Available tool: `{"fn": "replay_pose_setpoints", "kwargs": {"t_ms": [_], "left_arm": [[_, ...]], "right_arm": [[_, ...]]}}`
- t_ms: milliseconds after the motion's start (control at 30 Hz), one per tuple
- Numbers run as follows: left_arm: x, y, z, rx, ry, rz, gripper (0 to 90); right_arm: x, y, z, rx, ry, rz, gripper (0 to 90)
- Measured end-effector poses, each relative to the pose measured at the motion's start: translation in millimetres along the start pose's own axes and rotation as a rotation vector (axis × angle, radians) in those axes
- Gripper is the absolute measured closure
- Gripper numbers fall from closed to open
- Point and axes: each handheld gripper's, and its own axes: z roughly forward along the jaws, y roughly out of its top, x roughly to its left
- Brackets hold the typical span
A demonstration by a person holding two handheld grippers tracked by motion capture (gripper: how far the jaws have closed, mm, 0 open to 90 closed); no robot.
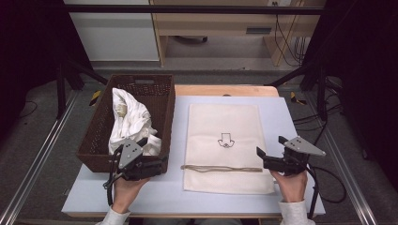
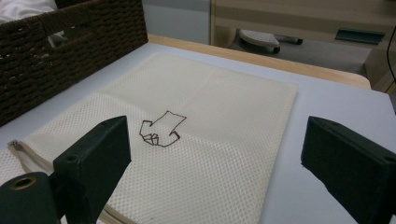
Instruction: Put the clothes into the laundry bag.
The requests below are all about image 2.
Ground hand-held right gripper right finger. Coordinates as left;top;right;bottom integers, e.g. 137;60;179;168
300;116;396;224

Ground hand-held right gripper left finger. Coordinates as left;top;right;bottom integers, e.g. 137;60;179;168
52;115;132;224

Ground brown woven basket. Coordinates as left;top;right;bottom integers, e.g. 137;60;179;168
0;0;149;127

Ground white garment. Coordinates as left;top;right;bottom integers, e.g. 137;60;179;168
0;0;68;49

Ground grey chair base foot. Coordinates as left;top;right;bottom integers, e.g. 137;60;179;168
238;28;304;54

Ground light wooden desk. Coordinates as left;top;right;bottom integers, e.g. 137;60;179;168
210;0;396;94

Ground black cables under desk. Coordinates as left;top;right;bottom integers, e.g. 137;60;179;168
386;24;396;86

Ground dark drawer handle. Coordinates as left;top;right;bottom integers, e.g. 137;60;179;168
334;27;386;45

